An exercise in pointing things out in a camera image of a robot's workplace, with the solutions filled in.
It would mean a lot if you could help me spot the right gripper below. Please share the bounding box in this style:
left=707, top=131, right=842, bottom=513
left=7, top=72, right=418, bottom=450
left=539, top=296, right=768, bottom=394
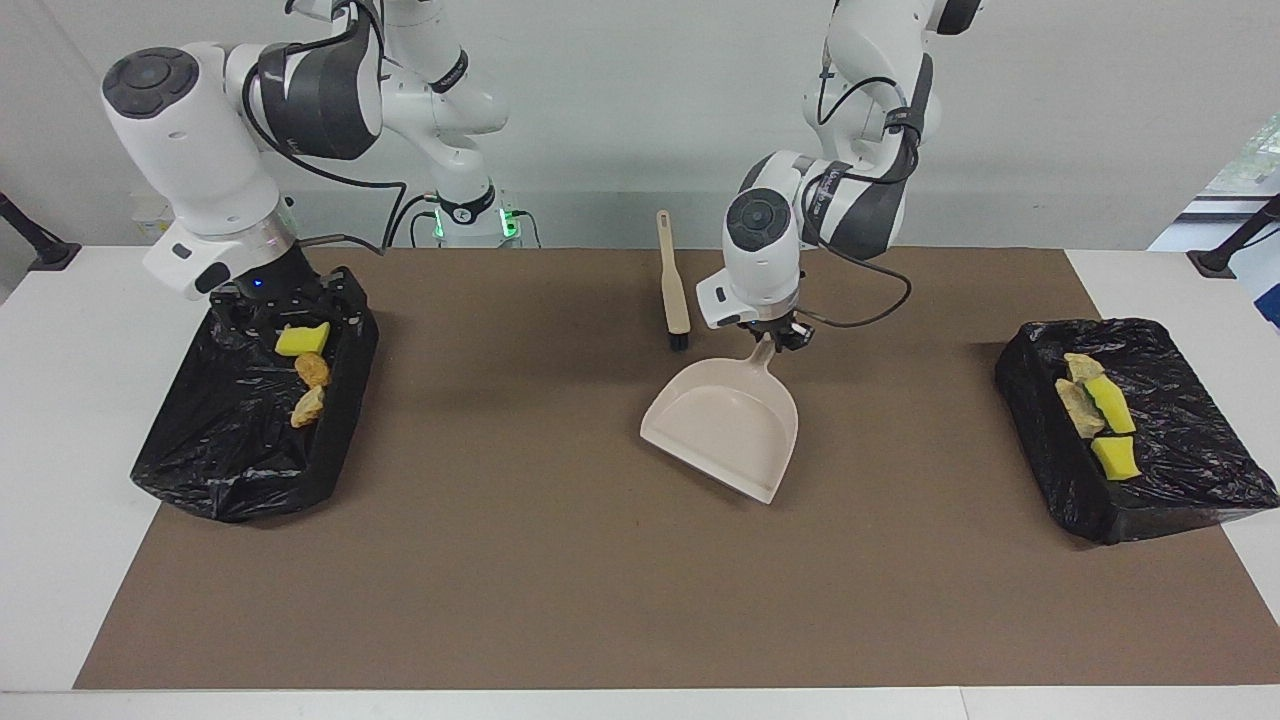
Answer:
left=209, top=245, right=367, bottom=338

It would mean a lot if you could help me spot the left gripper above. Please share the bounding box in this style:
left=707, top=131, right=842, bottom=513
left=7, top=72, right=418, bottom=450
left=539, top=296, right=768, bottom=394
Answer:
left=746, top=315, right=803, bottom=352

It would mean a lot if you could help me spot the beige plastic dustpan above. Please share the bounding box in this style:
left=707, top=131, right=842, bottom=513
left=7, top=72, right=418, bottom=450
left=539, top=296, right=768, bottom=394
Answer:
left=640, top=335, right=800, bottom=505

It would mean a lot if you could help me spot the black bin bag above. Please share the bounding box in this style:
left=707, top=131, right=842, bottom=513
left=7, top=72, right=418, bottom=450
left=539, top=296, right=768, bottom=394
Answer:
left=130, top=265, right=381, bottom=524
left=994, top=318, right=1280, bottom=547

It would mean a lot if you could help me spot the yellow sponge piece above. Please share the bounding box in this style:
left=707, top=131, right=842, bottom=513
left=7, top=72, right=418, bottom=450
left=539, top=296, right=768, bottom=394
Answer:
left=1089, top=434, right=1143, bottom=482
left=275, top=321, right=332, bottom=358
left=1084, top=374, right=1139, bottom=435

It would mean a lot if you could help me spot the beige brush with black bristles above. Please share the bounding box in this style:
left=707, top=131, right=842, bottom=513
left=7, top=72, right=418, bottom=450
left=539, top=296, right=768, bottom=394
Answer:
left=655, top=210, right=692, bottom=352

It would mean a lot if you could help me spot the black stand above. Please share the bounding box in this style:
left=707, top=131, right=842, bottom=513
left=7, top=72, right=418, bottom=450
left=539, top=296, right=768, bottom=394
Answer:
left=0, top=190, right=83, bottom=273
left=1186, top=194, right=1280, bottom=279

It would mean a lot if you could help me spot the black cable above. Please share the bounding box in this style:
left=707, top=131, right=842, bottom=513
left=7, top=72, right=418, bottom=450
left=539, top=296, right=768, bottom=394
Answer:
left=239, top=0, right=447, bottom=257
left=795, top=60, right=914, bottom=331

